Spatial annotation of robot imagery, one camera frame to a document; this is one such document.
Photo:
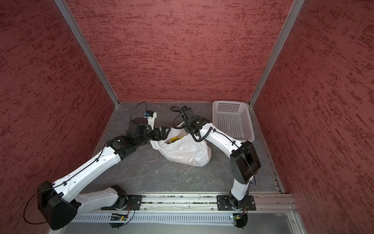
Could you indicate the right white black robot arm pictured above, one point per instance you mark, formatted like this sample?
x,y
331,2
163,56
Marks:
x,y
244,161

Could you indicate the left circuit board under rail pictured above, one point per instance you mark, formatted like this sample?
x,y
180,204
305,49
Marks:
x,y
118,220

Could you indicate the circuit board under rail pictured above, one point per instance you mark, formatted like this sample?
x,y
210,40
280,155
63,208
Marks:
x,y
240,220
118,220

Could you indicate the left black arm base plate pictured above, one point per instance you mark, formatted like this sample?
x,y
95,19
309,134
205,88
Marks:
x,y
125,203

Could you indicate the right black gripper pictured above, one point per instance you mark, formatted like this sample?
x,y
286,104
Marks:
x,y
188,127

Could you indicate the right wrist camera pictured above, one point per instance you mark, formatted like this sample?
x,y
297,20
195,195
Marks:
x,y
187,113

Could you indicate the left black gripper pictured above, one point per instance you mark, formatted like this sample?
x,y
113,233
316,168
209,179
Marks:
x,y
164,135

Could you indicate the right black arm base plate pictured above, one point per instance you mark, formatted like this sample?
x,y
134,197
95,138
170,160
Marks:
x,y
230,203

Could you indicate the right circuit board under rail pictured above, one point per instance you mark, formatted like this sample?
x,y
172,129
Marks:
x,y
240,220

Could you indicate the yellow toy banana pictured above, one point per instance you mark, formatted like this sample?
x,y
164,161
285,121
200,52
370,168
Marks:
x,y
176,138

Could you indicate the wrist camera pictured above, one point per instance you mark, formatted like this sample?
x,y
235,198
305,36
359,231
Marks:
x,y
149,114
187,113

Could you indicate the aluminium front rail frame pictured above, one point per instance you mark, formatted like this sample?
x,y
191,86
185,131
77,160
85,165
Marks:
x,y
199,208

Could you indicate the left aluminium corner post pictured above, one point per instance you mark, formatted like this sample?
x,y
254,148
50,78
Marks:
x,y
73,25

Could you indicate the right aluminium corner post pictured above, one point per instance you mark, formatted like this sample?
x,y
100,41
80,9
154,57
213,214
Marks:
x,y
286,28

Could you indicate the white plastic bag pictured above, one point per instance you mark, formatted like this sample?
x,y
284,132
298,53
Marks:
x,y
184,151

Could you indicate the aluminium corner post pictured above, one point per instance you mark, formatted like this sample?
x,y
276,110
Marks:
x,y
73,25
286,28

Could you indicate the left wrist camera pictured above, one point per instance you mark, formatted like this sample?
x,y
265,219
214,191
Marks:
x,y
149,114

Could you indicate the white perforated plastic basket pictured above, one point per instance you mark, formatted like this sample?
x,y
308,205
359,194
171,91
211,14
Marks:
x,y
233,118

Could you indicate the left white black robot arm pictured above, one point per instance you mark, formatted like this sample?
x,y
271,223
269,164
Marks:
x,y
61,201

